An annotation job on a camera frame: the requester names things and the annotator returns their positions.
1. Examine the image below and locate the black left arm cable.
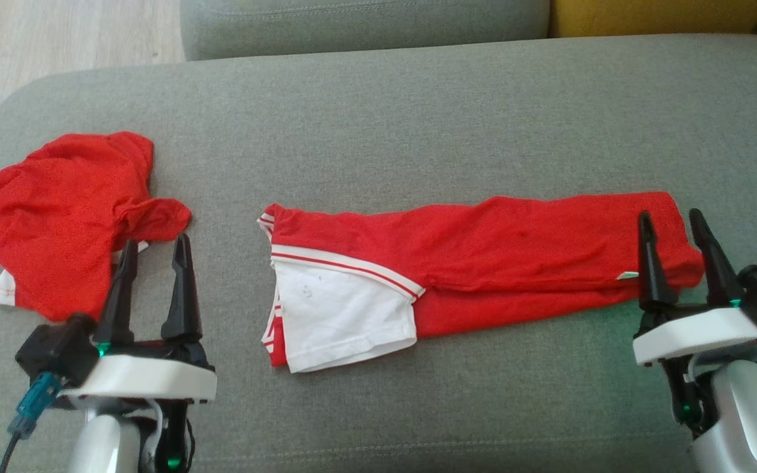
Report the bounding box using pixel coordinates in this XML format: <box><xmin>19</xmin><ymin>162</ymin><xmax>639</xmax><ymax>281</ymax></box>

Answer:
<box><xmin>0</xmin><ymin>371</ymin><xmax>64</xmax><ymax>473</ymax></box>

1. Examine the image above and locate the grey sofa seat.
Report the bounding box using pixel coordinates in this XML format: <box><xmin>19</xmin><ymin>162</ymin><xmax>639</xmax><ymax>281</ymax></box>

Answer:
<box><xmin>0</xmin><ymin>34</ymin><xmax>757</xmax><ymax>473</ymax></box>

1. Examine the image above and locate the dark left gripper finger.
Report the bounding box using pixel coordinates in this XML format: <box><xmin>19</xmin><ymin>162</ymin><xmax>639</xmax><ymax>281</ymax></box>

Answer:
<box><xmin>160</xmin><ymin>233</ymin><xmax>203</xmax><ymax>342</ymax></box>
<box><xmin>93</xmin><ymin>238</ymin><xmax>139</xmax><ymax>347</ymax></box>

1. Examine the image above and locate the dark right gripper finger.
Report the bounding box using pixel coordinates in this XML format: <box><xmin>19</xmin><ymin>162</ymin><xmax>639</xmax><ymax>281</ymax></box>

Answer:
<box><xmin>636</xmin><ymin>210</ymin><xmax>678</xmax><ymax>309</ymax></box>
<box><xmin>689</xmin><ymin>208</ymin><xmax>744</xmax><ymax>307</ymax></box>

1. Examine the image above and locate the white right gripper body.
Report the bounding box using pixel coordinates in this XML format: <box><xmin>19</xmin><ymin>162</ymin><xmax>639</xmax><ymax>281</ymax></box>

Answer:
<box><xmin>633</xmin><ymin>305</ymin><xmax>757</xmax><ymax>367</ymax></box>

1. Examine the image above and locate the yellow cushion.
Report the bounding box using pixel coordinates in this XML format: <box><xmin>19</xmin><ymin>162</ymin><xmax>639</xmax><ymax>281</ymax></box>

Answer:
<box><xmin>549</xmin><ymin>0</ymin><xmax>757</xmax><ymax>38</ymax></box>

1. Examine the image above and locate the red basketball jersey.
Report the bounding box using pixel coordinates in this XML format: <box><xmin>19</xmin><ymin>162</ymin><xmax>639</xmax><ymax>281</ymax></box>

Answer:
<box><xmin>257</xmin><ymin>191</ymin><xmax>704</xmax><ymax>374</ymax></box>

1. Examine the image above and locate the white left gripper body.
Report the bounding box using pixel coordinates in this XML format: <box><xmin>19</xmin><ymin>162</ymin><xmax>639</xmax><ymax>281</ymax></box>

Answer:
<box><xmin>60</xmin><ymin>338</ymin><xmax>217</xmax><ymax>405</ymax></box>

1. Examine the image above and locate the grey sofa back cushion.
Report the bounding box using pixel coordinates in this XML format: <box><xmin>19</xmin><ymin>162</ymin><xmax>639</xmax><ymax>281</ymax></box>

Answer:
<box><xmin>180</xmin><ymin>0</ymin><xmax>551</xmax><ymax>62</ymax></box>

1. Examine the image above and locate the red shorts white trim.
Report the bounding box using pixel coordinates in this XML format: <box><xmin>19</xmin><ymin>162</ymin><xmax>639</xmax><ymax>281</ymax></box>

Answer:
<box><xmin>0</xmin><ymin>131</ymin><xmax>192</xmax><ymax>323</ymax></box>

